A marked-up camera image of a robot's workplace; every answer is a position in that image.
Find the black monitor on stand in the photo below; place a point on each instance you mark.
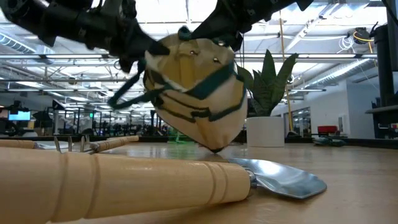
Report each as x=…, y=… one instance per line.
x=384, y=62

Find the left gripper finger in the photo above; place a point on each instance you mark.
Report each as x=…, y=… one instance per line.
x=127, y=65
x=155, y=46

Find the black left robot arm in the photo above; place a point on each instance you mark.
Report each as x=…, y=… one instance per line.
x=37, y=18

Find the snake plant in white pot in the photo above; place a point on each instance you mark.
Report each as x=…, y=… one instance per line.
x=265, y=132

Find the blue-screen background monitor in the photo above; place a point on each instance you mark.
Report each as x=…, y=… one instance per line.
x=19, y=115

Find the black aluminium table frame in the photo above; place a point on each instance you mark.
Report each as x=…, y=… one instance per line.
x=367, y=143

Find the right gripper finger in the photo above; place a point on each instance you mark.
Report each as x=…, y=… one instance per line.
x=220, y=21
x=234, y=40

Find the grey side desk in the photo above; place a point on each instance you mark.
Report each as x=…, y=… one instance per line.
x=385, y=113

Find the cream and green gardening bag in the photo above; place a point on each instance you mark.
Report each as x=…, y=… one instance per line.
x=199, y=118

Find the red background seat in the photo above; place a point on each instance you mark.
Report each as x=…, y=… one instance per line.
x=327, y=129

